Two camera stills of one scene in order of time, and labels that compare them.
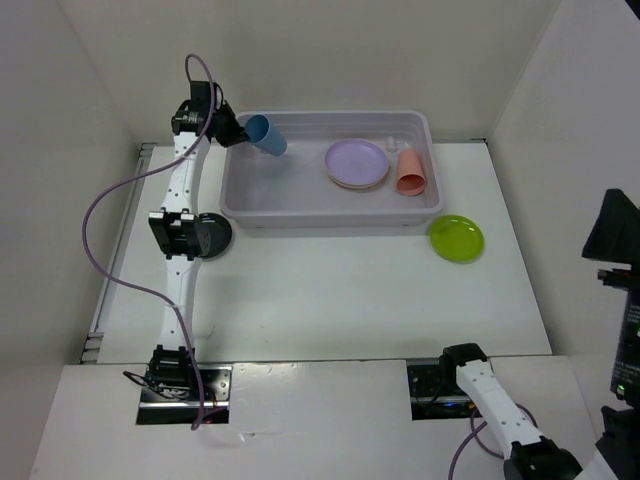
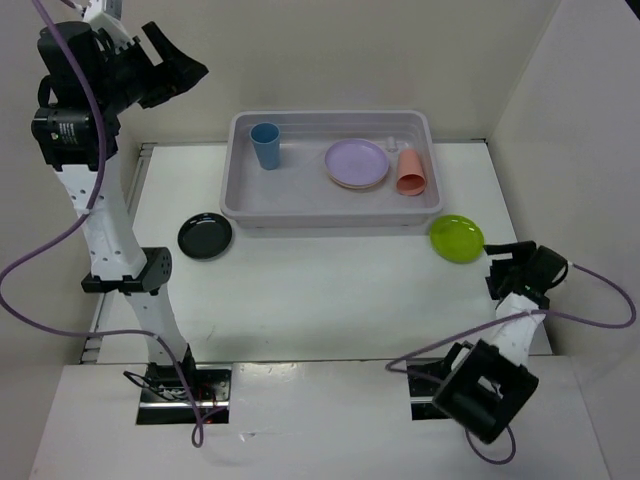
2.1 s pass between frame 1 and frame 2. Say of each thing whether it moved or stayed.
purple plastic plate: stayed
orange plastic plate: stayed
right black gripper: moved
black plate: stayed
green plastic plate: stayed
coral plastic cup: stayed
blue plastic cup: moved
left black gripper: moved
